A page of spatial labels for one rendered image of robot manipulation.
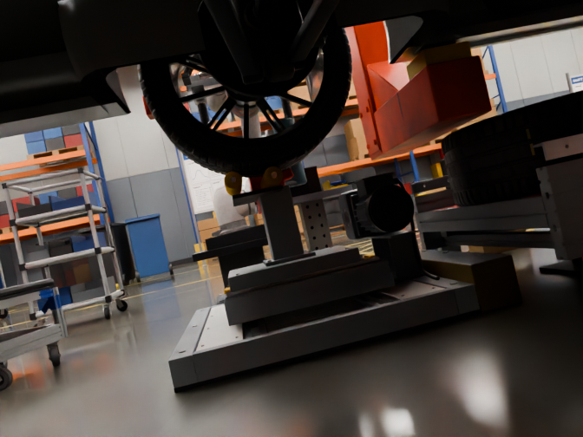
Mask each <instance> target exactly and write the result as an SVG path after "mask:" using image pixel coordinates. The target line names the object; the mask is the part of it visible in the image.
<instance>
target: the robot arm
mask: <svg viewBox="0 0 583 437"><path fill-rule="evenodd" d="M226 99H227V98H226V92H223V93H220V94H216V95H211V96H208V97H207V98H206V100H207V104H208V107H209V108H210V109H211V110H212V111H213V112H215V113H217V112H218V110H219V109H220V107H221V106H222V105H223V103H224V102H225V101H226ZM240 121H241V127H242V134H243V138H244V119H241V118H240ZM260 137H261V130H260V123H259V113H257V114H256V115H255V116H253V117H252V118H249V138H260ZM244 192H251V187H250V183H249V180H248V179H247V180H246V185H245V189H243V190H241V193H244ZM213 207H214V211H215V215H216V218H217V220H218V223H219V230H218V231H216V232H212V237H217V236H220V235H224V234H227V233H230V232H236V231H240V230H243V229H246V228H250V227H252V226H251V225H247V223H246V219H245V217H246V216H248V215H253V214H256V212H255V209H254V208H255V203H254V202H253V203H250V204H245V205H238V206H233V196H231V195H229V194H228V193H227V192H226V187H225V186H221V187H219V188H217V189H216V190H215V193H214V197H213Z"/></svg>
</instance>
